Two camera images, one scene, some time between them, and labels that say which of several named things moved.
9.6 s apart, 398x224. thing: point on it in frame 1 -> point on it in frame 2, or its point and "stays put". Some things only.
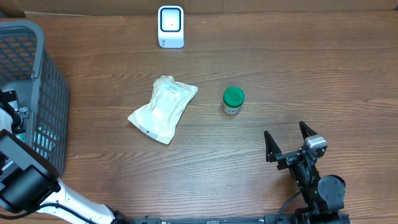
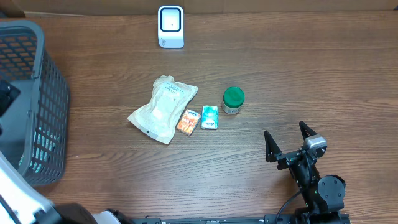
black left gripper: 19,130 -> 8,93
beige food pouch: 159,119 stays put
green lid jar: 233,100 stays put
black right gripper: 287,158 stays put
